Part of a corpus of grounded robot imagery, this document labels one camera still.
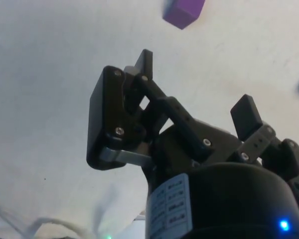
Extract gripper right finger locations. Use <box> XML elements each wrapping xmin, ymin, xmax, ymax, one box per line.
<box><xmin>228</xmin><ymin>94</ymin><xmax>299</xmax><ymax>184</ymax></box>

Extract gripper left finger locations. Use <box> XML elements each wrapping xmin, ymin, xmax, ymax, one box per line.
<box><xmin>86</xmin><ymin>49</ymin><xmax>213</xmax><ymax>172</ymax></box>

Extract purple triangular block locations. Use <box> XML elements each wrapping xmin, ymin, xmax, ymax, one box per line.
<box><xmin>162</xmin><ymin>0</ymin><xmax>205</xmax><ymax>30</ymax></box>

